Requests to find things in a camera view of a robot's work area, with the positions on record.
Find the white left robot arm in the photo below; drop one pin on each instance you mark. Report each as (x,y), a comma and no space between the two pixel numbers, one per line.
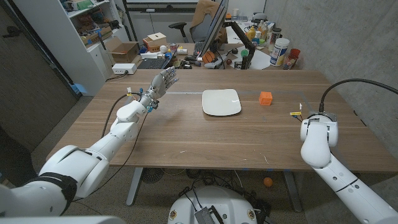
(77,168)

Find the small black labelled box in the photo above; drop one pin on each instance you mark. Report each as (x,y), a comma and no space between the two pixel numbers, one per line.
(238,65)

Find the orange ball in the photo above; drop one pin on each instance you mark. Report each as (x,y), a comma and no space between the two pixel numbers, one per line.
(268,181)

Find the grey office chair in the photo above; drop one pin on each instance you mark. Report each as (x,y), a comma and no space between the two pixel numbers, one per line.
(200,31)

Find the green cup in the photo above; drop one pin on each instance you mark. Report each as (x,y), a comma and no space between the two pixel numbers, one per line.
(244,53)

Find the dark jar black lid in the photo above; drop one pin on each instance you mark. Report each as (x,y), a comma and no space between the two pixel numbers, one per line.
(275,35)

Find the black round fan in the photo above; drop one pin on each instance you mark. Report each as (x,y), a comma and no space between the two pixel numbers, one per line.
(152,175)

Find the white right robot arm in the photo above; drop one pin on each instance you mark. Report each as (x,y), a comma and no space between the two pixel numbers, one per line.
(320,146)

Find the open cardboard box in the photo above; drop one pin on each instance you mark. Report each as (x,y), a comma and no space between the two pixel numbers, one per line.
(124,51)

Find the white shelf unit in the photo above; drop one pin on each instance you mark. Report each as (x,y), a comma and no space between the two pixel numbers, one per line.
(62,40)

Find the yellow bottle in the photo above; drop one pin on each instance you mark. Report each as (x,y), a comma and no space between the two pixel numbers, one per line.
(251,33)

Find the white paper sheet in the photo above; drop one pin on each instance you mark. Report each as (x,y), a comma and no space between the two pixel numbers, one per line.
(261,60)

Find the cardboard box white lid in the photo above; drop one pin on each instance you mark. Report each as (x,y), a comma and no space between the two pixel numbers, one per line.
(155,42)

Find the drink can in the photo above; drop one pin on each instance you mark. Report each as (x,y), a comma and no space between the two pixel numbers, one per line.
(173,48)

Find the blue plastic piece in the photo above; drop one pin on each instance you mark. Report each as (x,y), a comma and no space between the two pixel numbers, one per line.
(79,88)

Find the computer monitor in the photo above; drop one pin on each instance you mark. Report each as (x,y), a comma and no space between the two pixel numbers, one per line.
(214,28)

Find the black laptop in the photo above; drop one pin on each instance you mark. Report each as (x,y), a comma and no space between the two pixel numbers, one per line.
(152,63)

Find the black keyboard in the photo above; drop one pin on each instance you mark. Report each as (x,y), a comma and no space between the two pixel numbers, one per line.
(199,48)

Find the small basketball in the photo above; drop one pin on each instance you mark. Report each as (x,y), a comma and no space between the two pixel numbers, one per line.
(208,57)

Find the wooden office desk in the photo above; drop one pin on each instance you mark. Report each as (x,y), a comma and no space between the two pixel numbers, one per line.
(231,66)

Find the small dark red ball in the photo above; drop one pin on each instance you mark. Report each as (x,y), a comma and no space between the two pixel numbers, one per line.
(229,61)

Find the person in dark trousers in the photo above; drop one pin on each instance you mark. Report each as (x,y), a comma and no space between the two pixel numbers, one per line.
(14,158)

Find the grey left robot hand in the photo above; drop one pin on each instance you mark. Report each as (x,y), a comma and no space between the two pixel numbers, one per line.
(160,85)

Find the white canister blue label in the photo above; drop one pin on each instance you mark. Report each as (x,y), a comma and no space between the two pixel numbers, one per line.
(279,51)

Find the brown jacket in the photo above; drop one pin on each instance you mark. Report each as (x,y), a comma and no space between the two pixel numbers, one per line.
(203,9)

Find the white square plate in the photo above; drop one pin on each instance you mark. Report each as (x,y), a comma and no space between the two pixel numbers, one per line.
(221,102)

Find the orange cube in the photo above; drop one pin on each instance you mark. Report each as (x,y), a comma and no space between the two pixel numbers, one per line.
(265,98)

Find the grey table leg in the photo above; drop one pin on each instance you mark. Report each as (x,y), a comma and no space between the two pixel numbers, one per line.
(134,186)
(292,189)

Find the white ball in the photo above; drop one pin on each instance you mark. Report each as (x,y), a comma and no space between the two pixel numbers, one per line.
(163,48)

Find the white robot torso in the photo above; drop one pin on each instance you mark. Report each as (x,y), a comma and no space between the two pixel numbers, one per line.
(214,199)

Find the white power box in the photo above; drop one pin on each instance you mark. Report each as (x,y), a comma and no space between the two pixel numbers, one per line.
(123,68)

